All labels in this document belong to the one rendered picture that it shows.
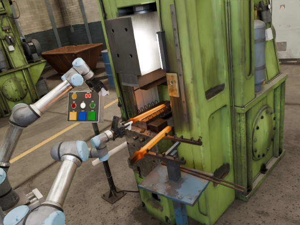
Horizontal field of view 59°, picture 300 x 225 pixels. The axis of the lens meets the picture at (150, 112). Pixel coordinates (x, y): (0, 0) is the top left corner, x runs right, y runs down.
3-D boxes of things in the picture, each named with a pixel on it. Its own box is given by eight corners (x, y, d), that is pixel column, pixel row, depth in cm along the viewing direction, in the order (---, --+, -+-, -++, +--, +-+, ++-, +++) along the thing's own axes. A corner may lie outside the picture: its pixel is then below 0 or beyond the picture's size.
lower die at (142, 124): (147, 130, 207) (145, 120, 203) (131, 125, 220) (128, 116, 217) (180, 110, 232) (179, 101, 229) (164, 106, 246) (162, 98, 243)
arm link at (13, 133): (-18, 185, 162) (17, 104, 161) (-18, 173, 175) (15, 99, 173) (3, 188, 169) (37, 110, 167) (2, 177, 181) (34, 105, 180)
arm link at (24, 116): (10, 121, 151) (77, 69, 163) (9, 116, 160) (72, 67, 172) (24, 134, 157) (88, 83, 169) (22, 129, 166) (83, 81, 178)
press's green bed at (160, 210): (171, 229, 229) (164, 186, 210) (142, 210, 254) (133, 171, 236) (207, 193, 262) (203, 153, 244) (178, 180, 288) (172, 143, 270)
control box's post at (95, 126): (114, 197, 280) (88, 103, 238) (111, 195, 283) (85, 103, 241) (116, 195, 282) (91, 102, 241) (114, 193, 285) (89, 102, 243)
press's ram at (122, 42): (150, 77, 180) (139, 15, 164) (115, 72, 207) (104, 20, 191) (187, 60, 205) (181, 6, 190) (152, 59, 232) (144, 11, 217)
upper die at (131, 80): (139, 87, 193) (136, 75, 189) (122, 85, 207) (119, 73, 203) (175, 71, 218) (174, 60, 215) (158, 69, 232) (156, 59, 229)
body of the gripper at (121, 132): (121, 132, 203) (108, 139, 196) (118, 122, 200) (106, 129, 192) (127, 135, 198) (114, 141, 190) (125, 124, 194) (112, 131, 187)
